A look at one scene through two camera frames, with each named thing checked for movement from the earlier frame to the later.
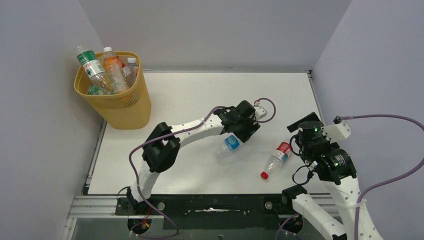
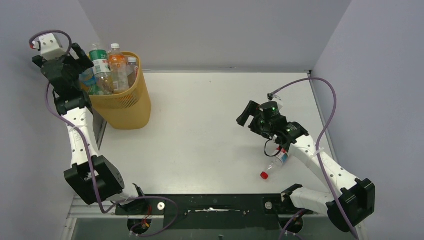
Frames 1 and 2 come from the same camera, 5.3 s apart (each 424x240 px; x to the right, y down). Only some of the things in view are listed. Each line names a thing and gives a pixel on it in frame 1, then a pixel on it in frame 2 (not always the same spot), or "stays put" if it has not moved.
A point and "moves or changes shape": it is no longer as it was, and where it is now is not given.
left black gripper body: (245, 129) -> (74, 68)
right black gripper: (298, 124) -> (253, 114)
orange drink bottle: (114, 71) moves or changes shape
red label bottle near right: (281, 153) stays put
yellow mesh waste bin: (130, 109) stays put
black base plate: (208, 211) stays put
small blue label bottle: (131, 78) stays put
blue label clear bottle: (231, 143) -> (88, 82)
